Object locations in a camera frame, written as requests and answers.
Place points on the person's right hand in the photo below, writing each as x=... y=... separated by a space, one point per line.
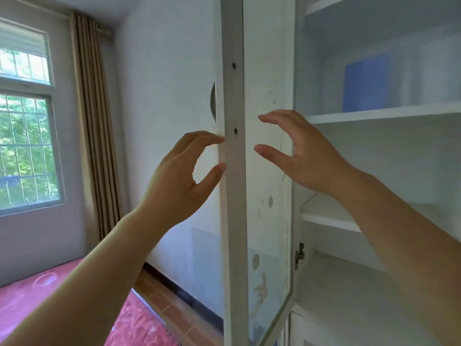
x=313 y=158

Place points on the person's left hand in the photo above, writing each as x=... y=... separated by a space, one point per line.
x=169 y=187

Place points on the person's right thumb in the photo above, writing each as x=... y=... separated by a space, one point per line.
x=273 y=154

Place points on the person's left thumb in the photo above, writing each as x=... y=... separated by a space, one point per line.
x=210 y=179

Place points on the person's right forearm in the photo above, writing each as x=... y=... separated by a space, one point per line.
x=407 y=245

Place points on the person's left forearm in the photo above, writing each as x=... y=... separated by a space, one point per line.
x=90 y=281

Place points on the white framed glass cabinet door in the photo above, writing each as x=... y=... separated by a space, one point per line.
x=234 y=219

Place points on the metal door hinge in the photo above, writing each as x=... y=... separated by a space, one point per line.
x=299 y=255

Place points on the blue box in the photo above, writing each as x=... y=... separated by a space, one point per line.
x=366 y=82

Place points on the beige striped curtain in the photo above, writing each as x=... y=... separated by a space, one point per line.
x=95 y=133

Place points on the white framed barred window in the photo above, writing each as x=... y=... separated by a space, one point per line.
x=25 y=151

